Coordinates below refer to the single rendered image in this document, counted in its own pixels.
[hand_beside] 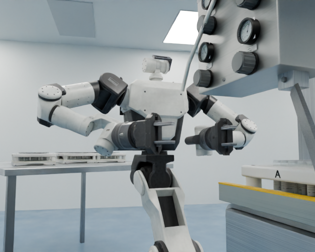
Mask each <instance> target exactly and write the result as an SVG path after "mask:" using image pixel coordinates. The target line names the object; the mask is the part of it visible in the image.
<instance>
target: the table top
mask: <svg viewBox="0 0 315 252"><path fill-rule="evenodd" d="M11 162H12V161H11V160H0V175H2V176H5V177H7V176H28V175H49V174H70V173H91V172H112V171H131V165H132V161H126V162H100V163H59V162H56V165H18V166H13V165H12V164H11ZM166 167H169V168H170V169H173V168H174V164H173V163H167V164H166Z"/></svg>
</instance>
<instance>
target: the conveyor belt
mask: <svg viewBox="0 0 315 252"><path fill-rule="evenodd" d="M230 208H234V209H238V210H241V211H244V212H247V213H251V214H254V215H257V216H261V217H264V218H267V219H270V220H274V221H277V222H280V223H284V224H287V225H290V226H293V227H297V228H300V229H303V230H307V231H310V232H313V233H315V227H314V226H310V225H307V224H303V223H300V222H296V221H293V220H289V219H286V218H282V217H278V216H275V215H271V214H268V213H264V212H261V211H257V210H254V209H250V208H247V207H243V206H240V205H236V204H232V203H230V204H229V205H228V206H227V207H226V209H230Z"/></svg>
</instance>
